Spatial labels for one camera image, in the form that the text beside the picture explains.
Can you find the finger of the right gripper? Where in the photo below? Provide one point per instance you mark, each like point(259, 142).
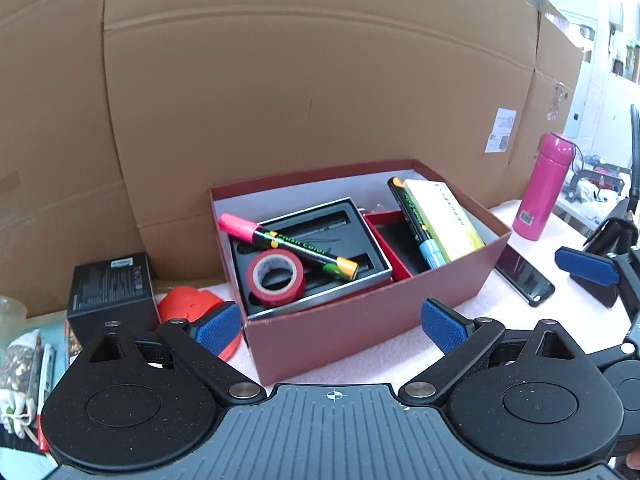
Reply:
point(601, 270)

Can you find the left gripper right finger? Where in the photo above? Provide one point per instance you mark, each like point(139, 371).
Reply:
point(466, 345)

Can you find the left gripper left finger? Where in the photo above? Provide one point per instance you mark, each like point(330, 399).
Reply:
point(197, 347)

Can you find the red tape roll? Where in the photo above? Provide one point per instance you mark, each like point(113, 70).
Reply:
point(275, 278)

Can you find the blue cap marker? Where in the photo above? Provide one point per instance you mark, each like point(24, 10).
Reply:
point(427, 245)

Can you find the red tray with black insert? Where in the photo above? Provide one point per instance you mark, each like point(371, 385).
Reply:
point(395, 237)

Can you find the yellow medicine box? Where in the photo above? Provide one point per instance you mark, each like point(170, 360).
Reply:
point(444, 217)

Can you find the green black marker pen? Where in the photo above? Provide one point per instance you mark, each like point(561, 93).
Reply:
point(253, 233)

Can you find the orange rubber slipper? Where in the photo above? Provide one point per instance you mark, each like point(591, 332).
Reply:
point(202, 314)

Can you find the black smartphone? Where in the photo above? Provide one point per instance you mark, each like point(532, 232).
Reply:
point(524, 278)

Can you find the black rectangular box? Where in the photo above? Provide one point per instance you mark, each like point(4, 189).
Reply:
point(112, 290)

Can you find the pink thermos bottle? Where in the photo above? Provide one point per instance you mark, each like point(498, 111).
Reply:
point(555, 155)

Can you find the large dark red box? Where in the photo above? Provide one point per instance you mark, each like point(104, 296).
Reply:
point(288, 345)

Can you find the red cap white marker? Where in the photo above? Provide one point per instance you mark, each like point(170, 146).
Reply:
point(45, 387)

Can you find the white label sticker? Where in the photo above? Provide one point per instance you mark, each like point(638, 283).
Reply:
point(499, 137)

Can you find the black foam insert tray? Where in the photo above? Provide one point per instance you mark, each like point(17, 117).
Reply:
point(336, 227)

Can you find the clear plastic bowl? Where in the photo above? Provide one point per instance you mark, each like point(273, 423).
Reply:
point(12, 321)

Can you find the brown cardboard backdrop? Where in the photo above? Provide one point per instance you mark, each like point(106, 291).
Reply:
point(119, 116)

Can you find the drawstring pouch of nuts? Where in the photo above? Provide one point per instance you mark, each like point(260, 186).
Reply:
point(20, 377)

